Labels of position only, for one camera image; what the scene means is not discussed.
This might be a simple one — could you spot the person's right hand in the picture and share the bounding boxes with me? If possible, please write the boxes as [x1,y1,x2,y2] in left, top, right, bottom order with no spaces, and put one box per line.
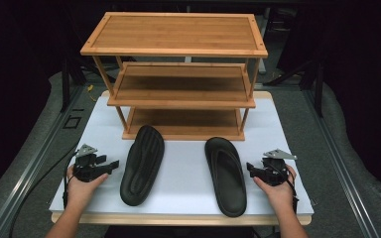
[253,164,298,213]

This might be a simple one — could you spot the person's left hand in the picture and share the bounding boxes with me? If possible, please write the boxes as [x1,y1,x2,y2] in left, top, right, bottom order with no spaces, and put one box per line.
[65,165,110,210]

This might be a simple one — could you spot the white table mat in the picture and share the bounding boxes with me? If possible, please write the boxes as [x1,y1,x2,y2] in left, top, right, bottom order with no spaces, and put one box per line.
[48,90,316,216]

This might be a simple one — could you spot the black metal stand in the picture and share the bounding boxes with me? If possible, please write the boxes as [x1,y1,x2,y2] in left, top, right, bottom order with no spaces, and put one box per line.
[313,59,325,117]
[61,56,72,113]

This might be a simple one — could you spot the wooden three-tier shoe rack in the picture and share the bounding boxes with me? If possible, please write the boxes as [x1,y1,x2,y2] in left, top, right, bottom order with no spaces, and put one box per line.
[79,11,269,143]

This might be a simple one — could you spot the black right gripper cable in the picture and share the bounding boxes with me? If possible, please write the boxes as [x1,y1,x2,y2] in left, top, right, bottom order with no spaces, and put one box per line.
[276,163,300,214]

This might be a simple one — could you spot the grey metal floor rail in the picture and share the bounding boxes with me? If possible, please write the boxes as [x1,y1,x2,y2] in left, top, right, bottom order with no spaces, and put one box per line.
[0,84,84,238]
[302,88,381,238]

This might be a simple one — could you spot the black slipper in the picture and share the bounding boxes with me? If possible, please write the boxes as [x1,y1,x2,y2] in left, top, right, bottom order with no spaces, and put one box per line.
[119,124,166,208]
[203,136,248,218]

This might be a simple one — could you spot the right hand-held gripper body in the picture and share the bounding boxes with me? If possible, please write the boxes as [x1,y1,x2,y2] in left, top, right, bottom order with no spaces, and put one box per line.
[260,148,298,186]

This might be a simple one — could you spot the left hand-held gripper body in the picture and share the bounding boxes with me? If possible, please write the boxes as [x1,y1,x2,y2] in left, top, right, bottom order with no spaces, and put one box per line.
[72,143,109,183]

